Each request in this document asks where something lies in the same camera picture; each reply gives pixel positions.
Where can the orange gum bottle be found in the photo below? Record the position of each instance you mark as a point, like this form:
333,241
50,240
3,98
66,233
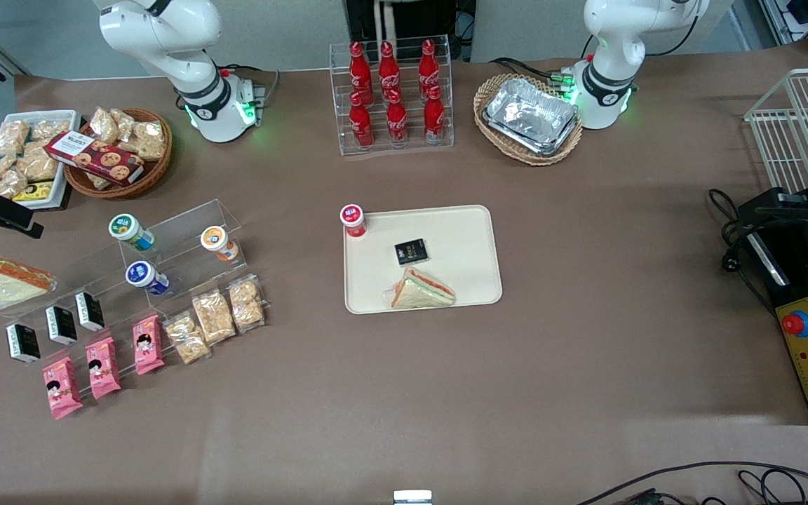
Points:
218,242

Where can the red cookie box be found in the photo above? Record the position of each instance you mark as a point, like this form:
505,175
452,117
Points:
95,158

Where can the wrapped rice cracker bar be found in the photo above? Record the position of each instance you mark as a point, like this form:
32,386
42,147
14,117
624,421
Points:
186,338
213,317
246,303

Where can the beige plastic tray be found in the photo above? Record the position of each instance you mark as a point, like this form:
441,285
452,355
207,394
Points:
460,266

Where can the aluminium foil tray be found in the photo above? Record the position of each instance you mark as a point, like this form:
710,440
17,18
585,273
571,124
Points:
530,116

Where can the red cola bottle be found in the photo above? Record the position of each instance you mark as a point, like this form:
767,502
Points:
360,126
428,66
389,70
396,123
434,118
359,70

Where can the standing person body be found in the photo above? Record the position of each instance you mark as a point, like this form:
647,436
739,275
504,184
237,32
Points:
418,17

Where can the dark brown wicker basket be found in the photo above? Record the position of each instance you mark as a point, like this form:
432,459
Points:
155,172

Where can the black square snack packet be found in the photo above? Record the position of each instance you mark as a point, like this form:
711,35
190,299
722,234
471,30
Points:
411,252

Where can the red gum bottle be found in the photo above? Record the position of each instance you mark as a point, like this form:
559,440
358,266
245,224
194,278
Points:
353,219

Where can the metal shelf unit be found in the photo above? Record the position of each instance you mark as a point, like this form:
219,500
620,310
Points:
804,21

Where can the wrapped triangle sandwich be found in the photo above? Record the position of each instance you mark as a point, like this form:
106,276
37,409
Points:
421,291
8,284

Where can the clear acrylic bottle rack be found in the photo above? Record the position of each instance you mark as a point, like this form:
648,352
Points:
411,144

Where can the light wicker basket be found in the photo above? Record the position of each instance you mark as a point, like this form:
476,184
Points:
492,91

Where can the blue gum bottle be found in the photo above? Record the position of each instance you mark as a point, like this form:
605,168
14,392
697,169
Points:
144,276

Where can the green gum bottle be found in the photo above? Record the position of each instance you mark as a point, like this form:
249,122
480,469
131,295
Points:
130,231

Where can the small black carton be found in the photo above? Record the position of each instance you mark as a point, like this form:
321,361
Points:
23,344
89,311
62,325

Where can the white rectangular dish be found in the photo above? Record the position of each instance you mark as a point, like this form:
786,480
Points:
67,123

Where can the small white device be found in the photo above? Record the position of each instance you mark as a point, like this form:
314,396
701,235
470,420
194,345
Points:
412,497

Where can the yellow snack packet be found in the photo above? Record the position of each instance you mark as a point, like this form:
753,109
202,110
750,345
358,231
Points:
34,191

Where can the clear acrylic step display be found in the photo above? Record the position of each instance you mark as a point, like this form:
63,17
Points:
186,231

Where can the pink snack packet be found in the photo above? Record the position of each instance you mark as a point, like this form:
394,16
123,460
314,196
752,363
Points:
62,388
103,368
148,345

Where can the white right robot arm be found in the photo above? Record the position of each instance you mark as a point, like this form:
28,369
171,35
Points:
165,28

